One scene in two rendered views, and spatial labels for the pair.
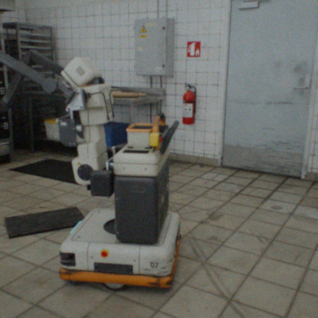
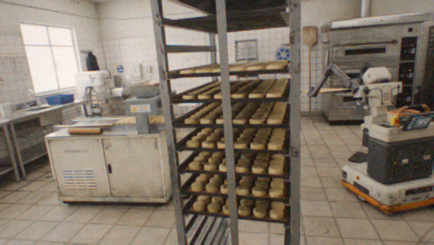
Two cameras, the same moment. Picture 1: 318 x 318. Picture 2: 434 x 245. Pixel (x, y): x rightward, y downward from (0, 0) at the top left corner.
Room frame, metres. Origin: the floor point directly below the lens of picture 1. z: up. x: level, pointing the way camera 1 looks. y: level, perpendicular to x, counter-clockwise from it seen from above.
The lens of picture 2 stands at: (-0.18, -1.70, 1.56)
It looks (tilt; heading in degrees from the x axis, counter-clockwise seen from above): 14 degrees down; 71
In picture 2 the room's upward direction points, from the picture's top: 4 degrees counter-clockwise
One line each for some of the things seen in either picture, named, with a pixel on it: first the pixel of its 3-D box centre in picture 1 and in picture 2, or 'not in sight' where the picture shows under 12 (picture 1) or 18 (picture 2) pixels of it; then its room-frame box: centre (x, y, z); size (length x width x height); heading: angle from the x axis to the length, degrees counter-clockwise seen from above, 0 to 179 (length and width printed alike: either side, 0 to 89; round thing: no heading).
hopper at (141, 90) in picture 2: not in sight; (151, 88); (0.15, 1.40, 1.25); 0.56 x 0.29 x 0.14; 62
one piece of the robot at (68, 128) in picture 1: (76, 124); (370, 105); (2.31, 0.53, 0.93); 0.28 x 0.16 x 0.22; 172
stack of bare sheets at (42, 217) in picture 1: (45, 220); (377, 160); (2.97, 0.97, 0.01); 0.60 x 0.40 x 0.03; 117
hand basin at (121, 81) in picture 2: not in sight; (122, 86); (-0.09, 5.89, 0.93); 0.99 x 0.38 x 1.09; 150
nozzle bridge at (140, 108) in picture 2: not in sight; (154, 109); (0.15, 1.40, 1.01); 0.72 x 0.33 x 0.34; 62
